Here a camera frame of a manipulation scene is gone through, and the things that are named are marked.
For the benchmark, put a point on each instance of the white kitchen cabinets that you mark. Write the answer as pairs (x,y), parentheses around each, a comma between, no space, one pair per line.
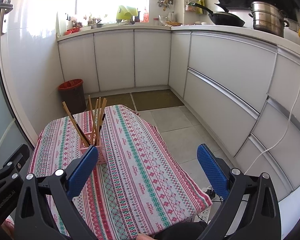
(243,85)

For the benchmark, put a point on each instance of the right olive floor mat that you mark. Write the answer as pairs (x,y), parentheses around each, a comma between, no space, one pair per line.
(155,99)

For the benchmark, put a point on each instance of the stainless steel steamer pot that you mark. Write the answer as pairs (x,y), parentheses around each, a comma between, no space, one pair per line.
(268,18)

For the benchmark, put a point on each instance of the black wok pan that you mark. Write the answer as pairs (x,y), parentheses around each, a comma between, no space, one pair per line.
(221,18)

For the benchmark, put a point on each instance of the red dish on counter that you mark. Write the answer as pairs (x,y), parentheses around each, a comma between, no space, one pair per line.
(71,31)

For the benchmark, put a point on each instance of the metal door handle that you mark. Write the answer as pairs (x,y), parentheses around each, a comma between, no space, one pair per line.
(5,9)

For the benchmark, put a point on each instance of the light wooden chopstick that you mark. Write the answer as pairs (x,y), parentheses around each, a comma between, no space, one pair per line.
(94,123)

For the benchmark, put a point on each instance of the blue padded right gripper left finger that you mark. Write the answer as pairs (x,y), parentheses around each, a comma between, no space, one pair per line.
(79,171)

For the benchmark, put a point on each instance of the white power strip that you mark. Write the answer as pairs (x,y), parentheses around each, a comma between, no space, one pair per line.
(204,215)

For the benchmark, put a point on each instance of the red bottle on counter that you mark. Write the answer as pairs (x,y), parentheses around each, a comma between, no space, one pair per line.
(145,15)

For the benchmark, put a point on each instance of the patterned woven tablecloth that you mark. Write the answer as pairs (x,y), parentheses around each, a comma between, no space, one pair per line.
(137,186)

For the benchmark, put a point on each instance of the green plastic appliance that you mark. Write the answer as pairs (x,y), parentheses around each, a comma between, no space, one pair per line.
(126,13)

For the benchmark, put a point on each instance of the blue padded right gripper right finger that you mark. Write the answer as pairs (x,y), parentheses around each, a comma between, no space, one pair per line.
(215,169)

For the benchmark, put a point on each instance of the pink perforated utensil holder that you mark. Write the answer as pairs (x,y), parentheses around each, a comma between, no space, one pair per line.
(100,147)

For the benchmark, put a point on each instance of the dark black chopstick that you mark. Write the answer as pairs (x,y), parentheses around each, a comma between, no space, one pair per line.
(101,127)

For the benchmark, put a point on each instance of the red brown trash bin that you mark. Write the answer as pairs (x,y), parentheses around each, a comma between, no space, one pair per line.
(72,93)

